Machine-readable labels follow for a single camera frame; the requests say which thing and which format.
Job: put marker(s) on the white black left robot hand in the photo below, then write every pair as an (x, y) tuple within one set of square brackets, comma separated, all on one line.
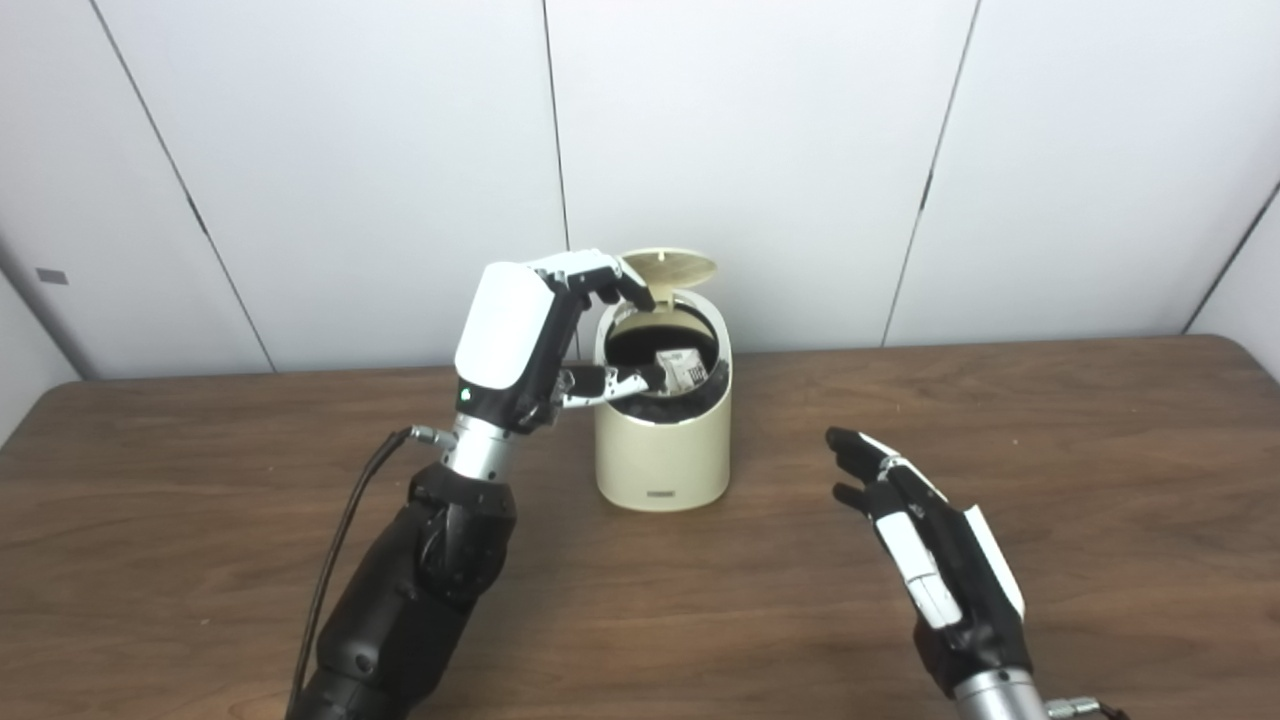
[(505, 330)]

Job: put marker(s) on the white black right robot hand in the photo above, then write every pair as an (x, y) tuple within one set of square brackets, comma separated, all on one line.
[(960, 590)]

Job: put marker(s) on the white green milk carton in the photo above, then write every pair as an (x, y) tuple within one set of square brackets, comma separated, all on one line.
[(685, 368)]

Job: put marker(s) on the cream round bin lid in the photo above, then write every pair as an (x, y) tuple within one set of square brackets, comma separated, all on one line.
[(680, 268)]

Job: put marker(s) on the cream-colored bin body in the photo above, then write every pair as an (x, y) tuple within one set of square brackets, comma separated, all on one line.
[(660, 460)]

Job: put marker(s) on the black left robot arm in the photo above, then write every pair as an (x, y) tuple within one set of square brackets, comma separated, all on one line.
[(410, 610)]

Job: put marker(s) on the small grey wall tag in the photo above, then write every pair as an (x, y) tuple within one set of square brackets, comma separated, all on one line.
[(52, 276)]

